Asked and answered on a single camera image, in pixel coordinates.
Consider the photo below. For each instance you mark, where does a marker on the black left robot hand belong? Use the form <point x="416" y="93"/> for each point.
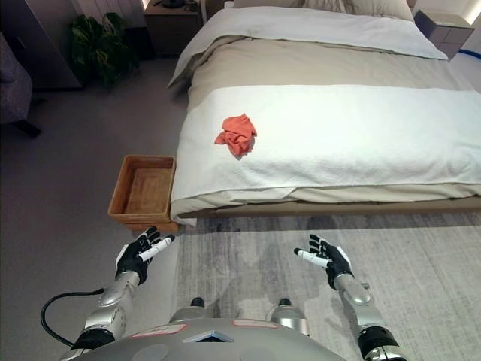
<point x="129" y="257"/>

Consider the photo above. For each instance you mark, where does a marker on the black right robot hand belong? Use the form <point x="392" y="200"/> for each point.
<point x="336" y="263"/>

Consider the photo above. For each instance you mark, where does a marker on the red cloth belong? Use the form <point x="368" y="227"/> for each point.
<point x="238" y="133"/>

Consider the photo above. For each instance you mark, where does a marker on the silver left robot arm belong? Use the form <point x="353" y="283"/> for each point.
<point x="112" y="297"/>

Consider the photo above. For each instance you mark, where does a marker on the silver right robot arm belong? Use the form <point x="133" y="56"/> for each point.
<point x="357" y="297"/>

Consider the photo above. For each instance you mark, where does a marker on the bed with beige base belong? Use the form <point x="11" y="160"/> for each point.
<point x="338" y="205"/>

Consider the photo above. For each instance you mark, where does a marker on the brown wicker basket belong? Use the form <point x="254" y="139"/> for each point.
<point x="144" y="188"/>

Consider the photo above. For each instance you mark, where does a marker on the white textured bed blanket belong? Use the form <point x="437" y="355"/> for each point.
<point x="338" y="143"/>

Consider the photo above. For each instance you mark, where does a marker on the silver right robot leg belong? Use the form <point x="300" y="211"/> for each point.
<point x="289" y="317"/>

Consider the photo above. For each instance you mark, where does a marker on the silver robot leg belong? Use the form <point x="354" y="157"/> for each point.
<point x="188" y="314"/>
<point x="289" y="317"/>

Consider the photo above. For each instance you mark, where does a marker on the grey floor rug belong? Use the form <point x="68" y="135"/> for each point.
<point x="413" y="282"/>

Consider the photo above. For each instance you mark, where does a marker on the silver left robot leg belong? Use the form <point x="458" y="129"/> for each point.
<point x="188" y="314"/>

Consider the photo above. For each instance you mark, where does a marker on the silver robot torso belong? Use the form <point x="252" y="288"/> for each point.
<point x="188" y="346"/>

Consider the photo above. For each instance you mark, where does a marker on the grey upholstered armchair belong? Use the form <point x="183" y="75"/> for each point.
<point x="13" y="86"/>

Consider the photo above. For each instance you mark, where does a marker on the green potted plant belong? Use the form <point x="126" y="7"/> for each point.
<point x="99" y="49"/>

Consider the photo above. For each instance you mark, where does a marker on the brown wooden nightstand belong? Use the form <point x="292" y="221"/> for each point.
<point x="171" y="30"/>

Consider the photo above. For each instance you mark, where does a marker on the dark tall cabinet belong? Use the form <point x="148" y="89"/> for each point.
<point x="49" y="37"/>

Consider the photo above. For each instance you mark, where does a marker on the white folded top sheet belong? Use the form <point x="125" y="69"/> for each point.
<point x="300" y="26"/>

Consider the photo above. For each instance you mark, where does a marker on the grey nightstand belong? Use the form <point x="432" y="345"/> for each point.
<point x="445" y="34"/>

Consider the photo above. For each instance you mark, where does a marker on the beige pillow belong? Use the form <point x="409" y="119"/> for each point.
<point x="319" y="5"/>

